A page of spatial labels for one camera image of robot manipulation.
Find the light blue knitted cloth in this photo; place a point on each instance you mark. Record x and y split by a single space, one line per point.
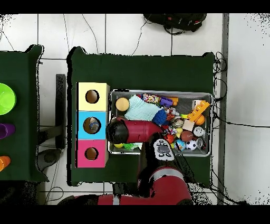
141 109

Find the crushed clear plastic bottle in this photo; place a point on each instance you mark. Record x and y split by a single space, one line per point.
93 124

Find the long orange toy brick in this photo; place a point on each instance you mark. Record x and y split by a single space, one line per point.
198 111

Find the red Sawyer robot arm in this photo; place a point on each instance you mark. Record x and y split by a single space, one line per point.
139 131

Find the wooden box with three holes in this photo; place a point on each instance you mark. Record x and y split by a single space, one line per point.
92 104

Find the orange round foam disc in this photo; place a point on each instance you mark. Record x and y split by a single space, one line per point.
122 104

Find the blue spiky ball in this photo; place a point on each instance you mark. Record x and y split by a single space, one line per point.
159 116

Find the blue plastic toy brick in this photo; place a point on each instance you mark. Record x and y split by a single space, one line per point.
166 101

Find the tiger plush toy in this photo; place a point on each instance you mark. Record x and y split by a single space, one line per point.
170 116

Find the yellow ball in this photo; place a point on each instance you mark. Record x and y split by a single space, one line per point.
118 145

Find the dark green table cloth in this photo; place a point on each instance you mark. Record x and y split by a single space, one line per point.
139 71
19 126

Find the globe print ball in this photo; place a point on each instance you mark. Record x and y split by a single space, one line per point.
180 145

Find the brown toy football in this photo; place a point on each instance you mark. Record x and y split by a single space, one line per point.
187 135

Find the small soccer ball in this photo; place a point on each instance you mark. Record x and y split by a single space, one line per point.
191 145

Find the orange ball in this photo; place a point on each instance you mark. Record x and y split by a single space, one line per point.
200 120

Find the black backpack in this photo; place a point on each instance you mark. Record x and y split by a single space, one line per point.
177 21

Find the green plastic bowl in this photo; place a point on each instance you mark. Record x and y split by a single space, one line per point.
6 99

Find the purple plastic cup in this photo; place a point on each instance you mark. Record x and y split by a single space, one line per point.
6 131

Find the orange plastic cup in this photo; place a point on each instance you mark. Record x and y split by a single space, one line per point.
4 163

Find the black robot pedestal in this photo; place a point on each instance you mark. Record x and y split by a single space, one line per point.
124 188

